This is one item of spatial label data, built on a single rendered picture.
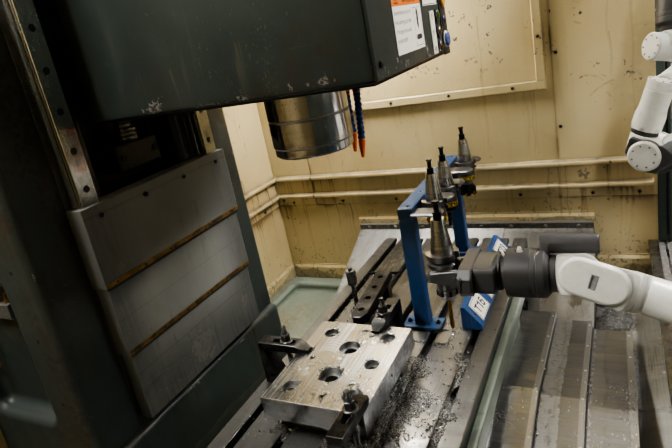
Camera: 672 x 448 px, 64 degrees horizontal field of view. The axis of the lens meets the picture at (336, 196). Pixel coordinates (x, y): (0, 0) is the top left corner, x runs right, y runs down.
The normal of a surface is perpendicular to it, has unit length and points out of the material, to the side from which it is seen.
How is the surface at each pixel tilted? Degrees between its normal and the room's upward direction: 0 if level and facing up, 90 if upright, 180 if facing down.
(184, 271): 90
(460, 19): 90
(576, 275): 68
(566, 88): 89
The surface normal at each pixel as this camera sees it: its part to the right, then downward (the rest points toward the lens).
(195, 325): 0.90, -0.01
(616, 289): -0.47, -0.04
